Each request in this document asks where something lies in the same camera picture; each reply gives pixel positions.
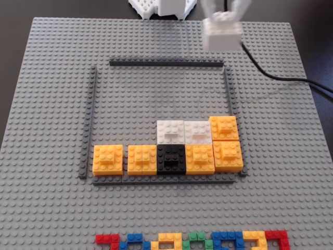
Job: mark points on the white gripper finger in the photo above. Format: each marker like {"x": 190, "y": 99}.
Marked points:
{"x": 208, "y": 7}
{"x": 242, "y": 7}

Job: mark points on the white lego cube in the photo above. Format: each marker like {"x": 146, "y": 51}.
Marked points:
{"x": 197, "y": 131}
{"x": 223, "y": 39}
{"x": 170, "y": 131}

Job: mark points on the yellow lego cube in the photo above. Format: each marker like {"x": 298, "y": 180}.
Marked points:
{"x": 141, "y": 160}
{"x": 199, "y": 160}
{"x": 228, "y": 156}
{"x": 108, "y": 160}
{"x": 223, "y": 129}

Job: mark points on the black lego cube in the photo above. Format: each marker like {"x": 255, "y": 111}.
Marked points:
{"x": 171, "y": 159}

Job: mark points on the dark grey lego strip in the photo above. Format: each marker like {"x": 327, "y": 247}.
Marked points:
{"x": 89, "y": 117}
{"x": 166, "y": 62}
{"x": 164, "y": 180}
{"x": 229, "y": 91}

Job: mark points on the grey lego baseplate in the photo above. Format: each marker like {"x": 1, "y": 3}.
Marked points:
{"x": 52, "y": 104}

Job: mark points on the yellow lego brick letter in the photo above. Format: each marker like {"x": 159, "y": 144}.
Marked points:
{"x": 253, "y": 235}
{"x": 169, "y": 237}

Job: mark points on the blue lego brick letter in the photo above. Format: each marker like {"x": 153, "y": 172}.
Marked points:
{"x": 226, "y": 236}
{"x": 134, "y": 238}

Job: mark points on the green lego brick letter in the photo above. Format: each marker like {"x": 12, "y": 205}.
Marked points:
{"x": 196, "y": 237}

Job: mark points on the red lego brick letter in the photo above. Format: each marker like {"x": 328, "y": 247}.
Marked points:
{"x": 278, "y": 235}
{"x": 104, "y": 239}

